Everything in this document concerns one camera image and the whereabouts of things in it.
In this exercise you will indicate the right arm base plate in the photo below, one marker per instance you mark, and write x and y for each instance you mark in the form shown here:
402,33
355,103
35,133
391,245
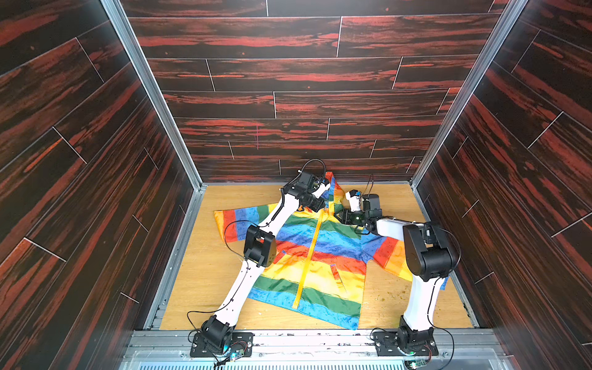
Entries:
404,343

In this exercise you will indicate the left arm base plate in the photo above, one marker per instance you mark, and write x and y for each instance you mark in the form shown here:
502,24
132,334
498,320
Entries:
234,346

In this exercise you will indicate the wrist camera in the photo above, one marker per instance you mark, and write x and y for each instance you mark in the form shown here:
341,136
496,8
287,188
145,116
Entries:
367,205
307,184

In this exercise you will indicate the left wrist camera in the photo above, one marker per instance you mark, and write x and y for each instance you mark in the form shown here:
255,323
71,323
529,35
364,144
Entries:
307,184

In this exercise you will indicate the aluminium frame rail left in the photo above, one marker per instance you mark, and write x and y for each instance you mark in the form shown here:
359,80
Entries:
124,30

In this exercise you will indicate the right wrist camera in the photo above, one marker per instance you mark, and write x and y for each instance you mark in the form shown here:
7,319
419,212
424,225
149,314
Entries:
367,205

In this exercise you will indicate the aluminium frame rail right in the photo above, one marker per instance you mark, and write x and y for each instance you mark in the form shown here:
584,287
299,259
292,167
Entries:
492,46

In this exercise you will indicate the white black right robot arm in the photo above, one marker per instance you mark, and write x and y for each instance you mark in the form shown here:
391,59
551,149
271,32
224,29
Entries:
430,258

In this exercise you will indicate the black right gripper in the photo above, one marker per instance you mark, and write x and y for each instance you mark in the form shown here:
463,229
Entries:
348,216

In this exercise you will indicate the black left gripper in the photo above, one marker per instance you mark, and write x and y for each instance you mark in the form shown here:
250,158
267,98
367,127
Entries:
317,204

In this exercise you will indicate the aluminium frame rail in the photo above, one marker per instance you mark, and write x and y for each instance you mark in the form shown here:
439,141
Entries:
492,46
124,30

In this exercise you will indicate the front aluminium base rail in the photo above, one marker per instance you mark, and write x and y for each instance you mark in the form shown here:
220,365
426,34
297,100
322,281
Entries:
316,349

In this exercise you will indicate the rainbow striped zip jacket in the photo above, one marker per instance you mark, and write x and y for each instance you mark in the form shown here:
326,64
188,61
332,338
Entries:
320,266

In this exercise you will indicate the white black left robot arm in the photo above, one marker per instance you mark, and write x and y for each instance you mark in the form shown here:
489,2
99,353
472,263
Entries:
259,252

